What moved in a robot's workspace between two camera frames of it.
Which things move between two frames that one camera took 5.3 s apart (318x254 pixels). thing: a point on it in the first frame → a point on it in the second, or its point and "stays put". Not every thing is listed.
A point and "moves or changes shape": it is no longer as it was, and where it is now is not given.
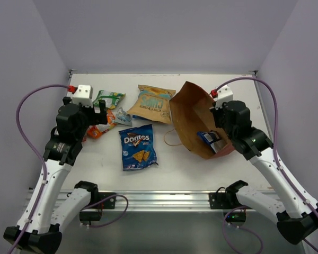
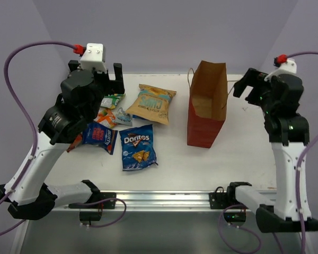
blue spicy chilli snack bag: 212,137 → 95,134
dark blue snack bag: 138,150 stays put
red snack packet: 94,132 moves or changes shape
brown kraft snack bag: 152,103 stays put
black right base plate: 219,200 stays put
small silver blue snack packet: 123,118 stays put
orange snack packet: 111,118 stays put
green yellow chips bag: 111,98 stays put
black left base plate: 108,203 stays put
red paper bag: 194,119 moves or changes shape
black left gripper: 99,114 → 106,76
